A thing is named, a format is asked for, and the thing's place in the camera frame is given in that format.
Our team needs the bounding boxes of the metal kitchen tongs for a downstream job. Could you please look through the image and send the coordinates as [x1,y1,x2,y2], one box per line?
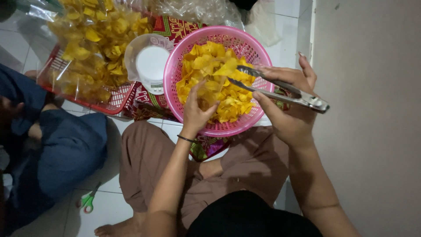
[227,65,330,114]

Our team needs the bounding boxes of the person's black shirt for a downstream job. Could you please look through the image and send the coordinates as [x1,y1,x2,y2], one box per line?
[186,190,324,237]

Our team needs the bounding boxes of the green handled scissors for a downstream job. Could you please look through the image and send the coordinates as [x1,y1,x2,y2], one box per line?
[76,182,102,214]

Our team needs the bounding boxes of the clear plastic scale bowl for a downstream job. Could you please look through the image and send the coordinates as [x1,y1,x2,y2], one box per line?
[124,34,175,83]

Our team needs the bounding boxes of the crumpled clear plastic sheet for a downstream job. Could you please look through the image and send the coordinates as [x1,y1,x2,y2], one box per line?
[145,0,246,31]

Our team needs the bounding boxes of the person's brown trousers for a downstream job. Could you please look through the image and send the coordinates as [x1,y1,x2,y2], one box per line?
[119,120,291,231]

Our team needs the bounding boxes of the heap of loose yellow chips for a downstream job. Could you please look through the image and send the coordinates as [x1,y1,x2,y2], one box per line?
[176,41,258,124]

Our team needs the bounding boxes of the black wrist band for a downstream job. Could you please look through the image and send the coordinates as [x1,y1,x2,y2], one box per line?
[177,134,197,144]

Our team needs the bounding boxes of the red patterned cloth mat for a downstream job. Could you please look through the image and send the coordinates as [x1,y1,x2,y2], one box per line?
[123,15,293,162]

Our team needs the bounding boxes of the person's right hand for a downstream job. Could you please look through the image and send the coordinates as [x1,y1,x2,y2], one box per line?
[252,52,318,146]

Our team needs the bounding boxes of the white plastic bag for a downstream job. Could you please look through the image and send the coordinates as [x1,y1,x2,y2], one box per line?
[245,0,284,47]

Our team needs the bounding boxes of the red plastic crate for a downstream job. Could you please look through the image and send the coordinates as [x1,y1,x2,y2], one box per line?
[38,44,136,115]

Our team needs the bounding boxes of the pile of packed chip packets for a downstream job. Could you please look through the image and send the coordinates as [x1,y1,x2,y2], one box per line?
[36,0,156,103]

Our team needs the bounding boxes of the white digital kitchen scale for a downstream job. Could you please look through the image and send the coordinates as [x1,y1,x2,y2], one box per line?
[136,45,171,96]

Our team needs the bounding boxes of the person's bare foot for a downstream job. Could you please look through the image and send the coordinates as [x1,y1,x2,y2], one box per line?
[94,212,147,237]

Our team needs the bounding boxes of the clear plastic chip bag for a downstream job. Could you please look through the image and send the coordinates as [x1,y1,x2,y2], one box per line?
[193,63,231,112]

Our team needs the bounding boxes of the person's left hand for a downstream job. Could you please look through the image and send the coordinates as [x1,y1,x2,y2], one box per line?
[182,81,220,136]

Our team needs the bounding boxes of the round pink plastic basket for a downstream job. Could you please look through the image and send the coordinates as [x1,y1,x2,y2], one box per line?
[163,26,275,138]

